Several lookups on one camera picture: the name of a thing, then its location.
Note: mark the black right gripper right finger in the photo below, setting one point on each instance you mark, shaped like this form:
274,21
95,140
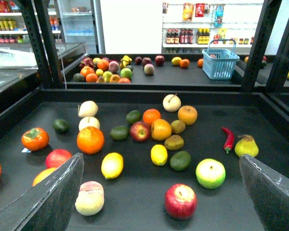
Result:
269,191

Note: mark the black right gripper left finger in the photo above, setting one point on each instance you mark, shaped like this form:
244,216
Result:
48,205

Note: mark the yellow lemon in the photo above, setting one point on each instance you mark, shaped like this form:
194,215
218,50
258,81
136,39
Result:
112,165
159,155

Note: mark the green avocado near lemon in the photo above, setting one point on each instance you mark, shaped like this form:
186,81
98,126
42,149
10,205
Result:
180,161

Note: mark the yellow orange mango left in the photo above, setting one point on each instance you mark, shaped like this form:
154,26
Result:
42,175

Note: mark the pale peach front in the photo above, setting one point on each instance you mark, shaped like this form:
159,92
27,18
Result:
90,200

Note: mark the red apple left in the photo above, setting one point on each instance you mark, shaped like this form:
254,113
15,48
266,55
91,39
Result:
57,157

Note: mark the yellow green pear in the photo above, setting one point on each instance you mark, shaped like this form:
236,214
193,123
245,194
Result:
246,145

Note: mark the orange persimmon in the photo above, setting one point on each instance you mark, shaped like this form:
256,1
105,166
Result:
35,139

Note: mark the green apple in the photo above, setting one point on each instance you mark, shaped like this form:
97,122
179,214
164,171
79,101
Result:
210,173

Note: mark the red chili pepper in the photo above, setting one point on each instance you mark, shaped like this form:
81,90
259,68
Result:
228,145

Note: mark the large orange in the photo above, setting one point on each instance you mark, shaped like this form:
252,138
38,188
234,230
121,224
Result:
90,140

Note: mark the dark green avocado left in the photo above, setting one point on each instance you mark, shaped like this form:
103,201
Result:
60,126

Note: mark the white pear lower left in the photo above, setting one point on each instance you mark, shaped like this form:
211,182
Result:
89,121

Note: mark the red apple front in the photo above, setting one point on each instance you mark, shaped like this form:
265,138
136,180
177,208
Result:
180,201

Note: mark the green avocado centre left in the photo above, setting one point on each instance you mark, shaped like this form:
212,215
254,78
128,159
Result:
119,133

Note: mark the white pear upper left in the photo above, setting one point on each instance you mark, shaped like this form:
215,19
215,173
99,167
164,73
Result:
88,108

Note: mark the brown kiwi lower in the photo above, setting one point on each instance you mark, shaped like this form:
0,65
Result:
174,142

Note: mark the brown kiwi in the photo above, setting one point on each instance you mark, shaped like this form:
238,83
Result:
174,142
177,126

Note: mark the red yellow apple centre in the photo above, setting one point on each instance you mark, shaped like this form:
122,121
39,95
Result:
140,131

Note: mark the brown kiwi upper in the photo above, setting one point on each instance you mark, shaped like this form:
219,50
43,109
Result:
177,126

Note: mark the orange yellow pear apple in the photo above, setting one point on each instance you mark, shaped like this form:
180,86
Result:
188,114

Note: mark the green lime upper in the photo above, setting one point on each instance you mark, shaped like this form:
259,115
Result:
133,116

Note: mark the yellow orange fruit centre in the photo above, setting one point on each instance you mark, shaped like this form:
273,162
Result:
160,130

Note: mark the small orange tangerine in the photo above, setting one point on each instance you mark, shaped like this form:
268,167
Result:
150,115

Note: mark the white pear with stem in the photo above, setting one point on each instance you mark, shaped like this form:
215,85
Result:
171,103

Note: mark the pile of fruit far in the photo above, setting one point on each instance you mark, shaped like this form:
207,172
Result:
104,70

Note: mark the blue plastic basket far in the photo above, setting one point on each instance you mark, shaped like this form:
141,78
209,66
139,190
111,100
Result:
219,64

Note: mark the black metal shelf frame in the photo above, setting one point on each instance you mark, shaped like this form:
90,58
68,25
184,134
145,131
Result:
42,41

